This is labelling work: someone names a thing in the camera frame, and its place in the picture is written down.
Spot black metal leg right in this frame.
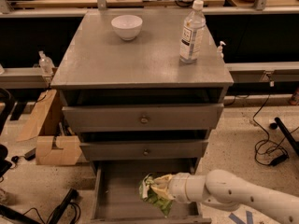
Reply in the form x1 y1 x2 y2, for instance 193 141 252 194
274 118 299 156

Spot grey middle drawer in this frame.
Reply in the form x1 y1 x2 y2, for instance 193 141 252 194
80 140 208 161

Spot green jalapeno chip bag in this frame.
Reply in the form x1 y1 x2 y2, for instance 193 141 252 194
139 174 173 217

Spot black cable with adapter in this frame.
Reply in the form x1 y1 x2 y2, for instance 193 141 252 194
251 75 299 167

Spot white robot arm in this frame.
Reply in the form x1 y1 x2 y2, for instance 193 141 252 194
150 170 299 224

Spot small pump dispenser bottle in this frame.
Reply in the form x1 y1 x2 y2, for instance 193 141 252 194
217 41 226 58

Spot grey open bottom drawer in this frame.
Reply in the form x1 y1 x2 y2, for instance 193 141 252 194
91 159 211 224

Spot clear plastic water bottle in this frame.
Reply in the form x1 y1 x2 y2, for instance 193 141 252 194
179 0 206 63

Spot cardboard box pieces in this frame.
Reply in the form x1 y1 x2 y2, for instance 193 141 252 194
17 90 82 166

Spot clear sanitizer bottle left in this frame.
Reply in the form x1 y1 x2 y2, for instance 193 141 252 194
38 50 54 75

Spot white ceramic bowl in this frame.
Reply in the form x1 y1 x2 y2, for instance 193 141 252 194
111 15 143 40

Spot black chair edge left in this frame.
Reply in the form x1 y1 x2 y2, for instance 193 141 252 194
0 88 15 177

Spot grey top drawer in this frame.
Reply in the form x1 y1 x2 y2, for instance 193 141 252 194
63 104 223 133

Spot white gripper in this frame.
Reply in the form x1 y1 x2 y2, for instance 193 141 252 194
151 173 206 203

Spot grey drawer cabinet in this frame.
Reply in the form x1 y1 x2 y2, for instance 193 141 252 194
50 7 235 224

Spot black power strip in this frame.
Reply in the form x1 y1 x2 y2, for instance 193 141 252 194
48 189 78 224

